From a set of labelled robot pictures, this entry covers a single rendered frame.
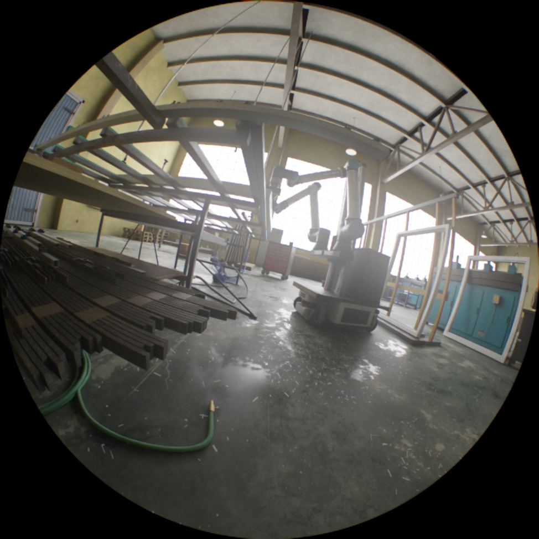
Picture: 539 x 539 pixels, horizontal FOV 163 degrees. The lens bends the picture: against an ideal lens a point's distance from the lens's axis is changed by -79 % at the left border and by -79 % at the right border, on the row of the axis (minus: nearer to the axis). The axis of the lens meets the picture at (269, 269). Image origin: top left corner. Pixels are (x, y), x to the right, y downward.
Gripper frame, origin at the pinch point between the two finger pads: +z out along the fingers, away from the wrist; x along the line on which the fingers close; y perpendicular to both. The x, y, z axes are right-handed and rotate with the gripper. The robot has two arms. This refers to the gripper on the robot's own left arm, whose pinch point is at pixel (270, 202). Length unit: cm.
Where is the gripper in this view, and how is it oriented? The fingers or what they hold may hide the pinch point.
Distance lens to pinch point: 157.3
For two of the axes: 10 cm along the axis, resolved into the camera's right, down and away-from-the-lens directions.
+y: -0.2, 0.6, -10.0
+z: -2.3, 9.7, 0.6
